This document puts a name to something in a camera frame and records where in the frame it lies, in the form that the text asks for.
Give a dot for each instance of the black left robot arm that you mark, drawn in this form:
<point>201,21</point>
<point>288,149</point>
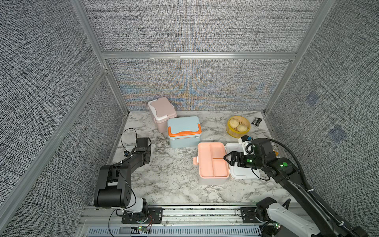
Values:
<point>114,188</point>

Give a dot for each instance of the pink first aid box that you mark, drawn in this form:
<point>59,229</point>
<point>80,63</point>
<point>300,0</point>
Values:
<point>162,110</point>

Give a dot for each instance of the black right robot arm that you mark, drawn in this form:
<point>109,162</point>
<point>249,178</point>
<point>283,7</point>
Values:
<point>280,164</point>

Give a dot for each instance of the pink tray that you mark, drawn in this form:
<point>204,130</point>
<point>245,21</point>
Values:
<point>213,169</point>

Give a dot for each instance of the blue orange first aid box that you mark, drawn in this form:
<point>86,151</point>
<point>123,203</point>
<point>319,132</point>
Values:
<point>184,132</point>

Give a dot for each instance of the beige bun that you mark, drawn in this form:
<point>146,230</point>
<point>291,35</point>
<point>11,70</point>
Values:
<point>234,123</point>
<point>242,128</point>

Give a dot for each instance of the yellow bamboo steamer basket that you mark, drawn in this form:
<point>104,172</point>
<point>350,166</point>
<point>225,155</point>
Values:
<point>233,132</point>

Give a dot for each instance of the aluminium front rail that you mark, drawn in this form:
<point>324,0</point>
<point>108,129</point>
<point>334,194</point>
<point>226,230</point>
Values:
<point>180,220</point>

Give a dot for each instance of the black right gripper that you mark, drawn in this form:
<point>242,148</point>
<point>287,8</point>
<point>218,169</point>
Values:
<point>236,155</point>

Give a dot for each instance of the small black wrapper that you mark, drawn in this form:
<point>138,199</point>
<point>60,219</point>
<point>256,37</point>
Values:
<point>256,122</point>

